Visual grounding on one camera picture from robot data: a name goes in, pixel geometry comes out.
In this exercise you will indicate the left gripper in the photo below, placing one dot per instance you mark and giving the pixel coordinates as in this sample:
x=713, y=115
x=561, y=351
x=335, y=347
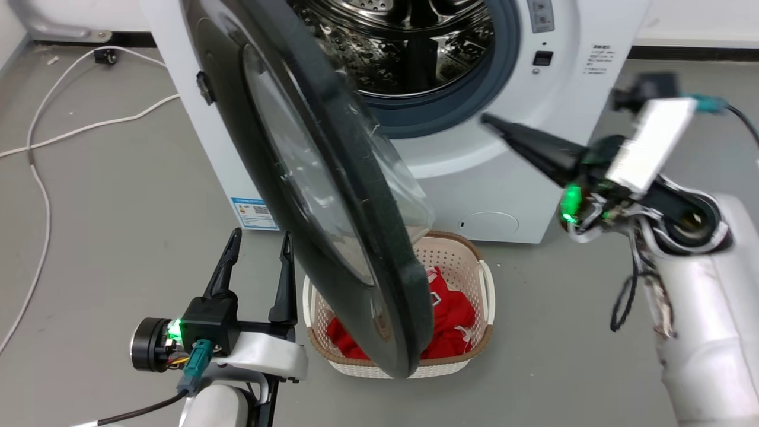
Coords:
x=267, y=356

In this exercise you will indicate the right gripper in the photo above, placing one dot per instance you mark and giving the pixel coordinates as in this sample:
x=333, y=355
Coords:
x=646, y=148

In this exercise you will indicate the dark grey round washer door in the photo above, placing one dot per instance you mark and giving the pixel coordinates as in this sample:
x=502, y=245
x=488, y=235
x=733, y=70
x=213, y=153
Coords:
x=332, y=196

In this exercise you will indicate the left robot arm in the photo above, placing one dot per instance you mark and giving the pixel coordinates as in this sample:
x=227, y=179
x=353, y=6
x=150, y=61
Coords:
x=219, y=406

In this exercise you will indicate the white front-load washing machine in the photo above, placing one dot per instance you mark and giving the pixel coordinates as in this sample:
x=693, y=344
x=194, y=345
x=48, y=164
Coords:
x=533, y=172

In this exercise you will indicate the grey-blue rubber door gasket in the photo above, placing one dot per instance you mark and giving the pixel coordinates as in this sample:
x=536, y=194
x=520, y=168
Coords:
x=474, y=101

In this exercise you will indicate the black door latch socket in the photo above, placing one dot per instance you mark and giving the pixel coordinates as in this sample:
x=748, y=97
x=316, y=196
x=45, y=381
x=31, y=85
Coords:
x=542, y=58

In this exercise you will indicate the grey door lock plate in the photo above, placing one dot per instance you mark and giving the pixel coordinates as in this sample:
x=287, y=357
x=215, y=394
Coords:
x=540, y=15

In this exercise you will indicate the blue energy label sticker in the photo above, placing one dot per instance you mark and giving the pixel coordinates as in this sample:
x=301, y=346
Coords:
x=255, y=213

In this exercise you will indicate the round white filter cover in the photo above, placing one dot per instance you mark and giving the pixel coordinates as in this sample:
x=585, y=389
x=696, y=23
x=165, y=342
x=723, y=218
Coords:
x=489, y=226

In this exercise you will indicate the white text warning sticker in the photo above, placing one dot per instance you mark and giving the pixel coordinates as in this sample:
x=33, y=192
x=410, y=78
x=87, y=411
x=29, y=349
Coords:
x=600, y=60

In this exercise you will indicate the white perforated laundry basket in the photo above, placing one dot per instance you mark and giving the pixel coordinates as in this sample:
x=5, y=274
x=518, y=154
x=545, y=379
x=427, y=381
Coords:
x=456, y=261

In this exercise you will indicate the stainless steel washer drum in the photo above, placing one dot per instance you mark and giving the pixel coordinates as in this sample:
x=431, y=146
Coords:
x=409, y=53

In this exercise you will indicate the red garment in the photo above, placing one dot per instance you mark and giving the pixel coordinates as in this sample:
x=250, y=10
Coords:
x=453, y=323

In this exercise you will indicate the small black floor plug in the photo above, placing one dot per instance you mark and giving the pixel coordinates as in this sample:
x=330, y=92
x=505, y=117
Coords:
x=107, y=57

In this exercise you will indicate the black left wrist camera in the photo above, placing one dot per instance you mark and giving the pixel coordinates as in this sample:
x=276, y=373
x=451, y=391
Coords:
x=207, y=323

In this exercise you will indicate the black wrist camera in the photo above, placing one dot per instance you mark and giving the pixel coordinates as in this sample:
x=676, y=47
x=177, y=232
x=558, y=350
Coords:
x=646, y=92
x=207, y=323

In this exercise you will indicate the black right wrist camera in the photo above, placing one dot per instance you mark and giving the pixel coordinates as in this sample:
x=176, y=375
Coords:
x=646, y=92

